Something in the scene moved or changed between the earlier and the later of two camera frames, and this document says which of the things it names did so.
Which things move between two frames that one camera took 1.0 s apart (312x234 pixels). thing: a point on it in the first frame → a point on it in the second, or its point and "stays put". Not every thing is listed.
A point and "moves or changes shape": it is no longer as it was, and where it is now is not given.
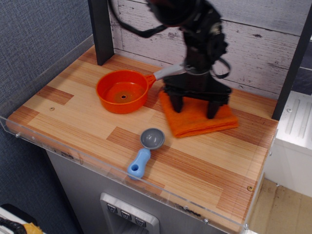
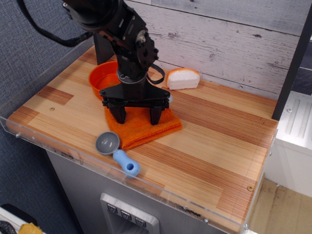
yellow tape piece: [31, 228] stays put
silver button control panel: [122, 218] stays put
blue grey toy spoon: [150, 138] → [107, 143]
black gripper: [204, 87] → [134, 90]
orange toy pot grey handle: [126, 91] moves or changes shape
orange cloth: [194, 119] → [138, 128]
